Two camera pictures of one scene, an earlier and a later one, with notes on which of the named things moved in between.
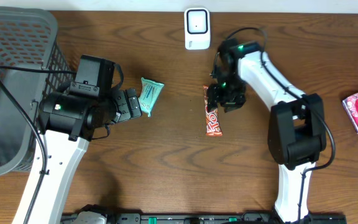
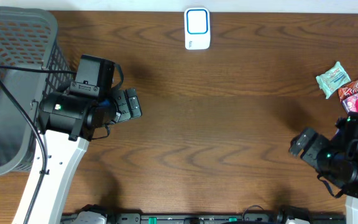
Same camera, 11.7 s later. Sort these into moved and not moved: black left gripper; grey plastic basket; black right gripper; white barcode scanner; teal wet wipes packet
Moved: teal wet wipes packet; black right gripper
Not moved: black left gripper; white barcode scanner; grey plastic basket
